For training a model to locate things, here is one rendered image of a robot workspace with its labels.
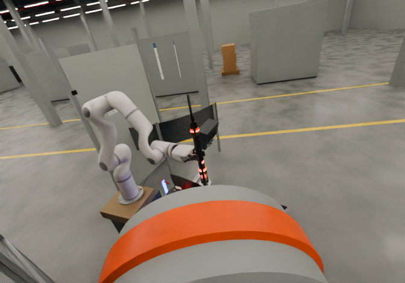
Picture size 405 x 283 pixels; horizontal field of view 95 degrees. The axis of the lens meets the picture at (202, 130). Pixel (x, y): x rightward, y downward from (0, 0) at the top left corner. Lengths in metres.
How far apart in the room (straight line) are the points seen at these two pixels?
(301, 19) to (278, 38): 0.77
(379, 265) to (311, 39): 6.05
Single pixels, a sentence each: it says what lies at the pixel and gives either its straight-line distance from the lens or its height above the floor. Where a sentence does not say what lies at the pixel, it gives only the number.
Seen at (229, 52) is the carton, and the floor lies 0.96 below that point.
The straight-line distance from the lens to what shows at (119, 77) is 2.82.
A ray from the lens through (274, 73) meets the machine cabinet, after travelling 7.08.
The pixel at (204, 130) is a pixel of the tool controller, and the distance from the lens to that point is 1.70.
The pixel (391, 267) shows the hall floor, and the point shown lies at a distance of 2.60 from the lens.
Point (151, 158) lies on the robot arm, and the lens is 1.03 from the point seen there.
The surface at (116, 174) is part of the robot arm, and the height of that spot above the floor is 1.25.
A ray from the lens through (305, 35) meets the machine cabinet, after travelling 7.18.
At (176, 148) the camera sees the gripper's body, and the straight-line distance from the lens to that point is 1.02.
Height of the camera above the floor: 2.05
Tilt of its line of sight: 29 degrees down
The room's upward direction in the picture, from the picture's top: 10 degrees counter-clockwise
